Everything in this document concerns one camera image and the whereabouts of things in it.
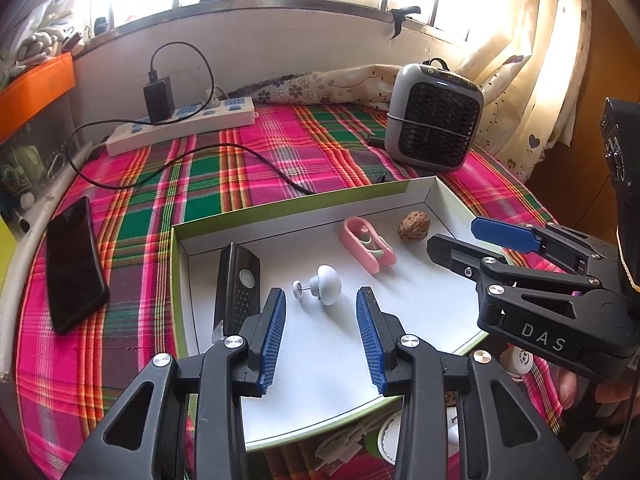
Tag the black remote fob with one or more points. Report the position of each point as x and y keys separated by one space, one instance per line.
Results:
x=237 y=285

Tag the grey portable heater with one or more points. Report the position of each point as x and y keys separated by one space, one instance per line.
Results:
x=435 y=120

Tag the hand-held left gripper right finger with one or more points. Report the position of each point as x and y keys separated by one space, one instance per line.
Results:
x=370 y=345

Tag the cream heart-print curtain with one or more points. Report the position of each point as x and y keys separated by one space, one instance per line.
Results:
x=540 y=60

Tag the floral cloth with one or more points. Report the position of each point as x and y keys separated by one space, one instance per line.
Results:
x=320 y=85

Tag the person's right forearm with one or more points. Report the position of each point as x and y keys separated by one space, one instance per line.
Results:
x=610 y=455

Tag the black charger adapter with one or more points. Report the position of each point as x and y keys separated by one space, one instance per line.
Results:
x=159 y=97

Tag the white round jar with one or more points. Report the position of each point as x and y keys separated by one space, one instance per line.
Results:
x=520 y=360

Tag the white plastic bags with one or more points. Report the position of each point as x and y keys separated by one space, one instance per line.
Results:
x=40 y=25

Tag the white power strip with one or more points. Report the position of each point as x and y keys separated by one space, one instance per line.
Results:
x=190 y=120

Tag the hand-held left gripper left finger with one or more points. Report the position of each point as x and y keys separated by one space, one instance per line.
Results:
x=270 y=340

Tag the green and white cardboard box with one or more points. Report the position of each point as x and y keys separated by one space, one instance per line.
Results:
x=320 y=360

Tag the pink clip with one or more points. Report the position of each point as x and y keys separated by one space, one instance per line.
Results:
x=367 y=245

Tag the black smartphone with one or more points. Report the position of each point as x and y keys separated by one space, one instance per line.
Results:
x=75 y=265

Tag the person's right hand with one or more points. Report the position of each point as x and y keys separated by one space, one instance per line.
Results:
x=567 y=387

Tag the wooden cabinet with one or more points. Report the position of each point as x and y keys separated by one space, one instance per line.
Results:
x=575 y=170

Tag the green figurine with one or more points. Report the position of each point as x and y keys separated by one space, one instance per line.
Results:
x=15 y=170

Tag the white mushroom knob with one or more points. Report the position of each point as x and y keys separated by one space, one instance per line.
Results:
x=325 y=282

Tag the orange box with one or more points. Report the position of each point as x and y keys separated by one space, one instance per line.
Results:
x=37 y=90

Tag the plaid blanket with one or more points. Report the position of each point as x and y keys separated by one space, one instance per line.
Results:
x=140 y=200

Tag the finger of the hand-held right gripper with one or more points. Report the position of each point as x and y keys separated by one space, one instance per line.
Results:
x=450 y=255
x=505 y=232

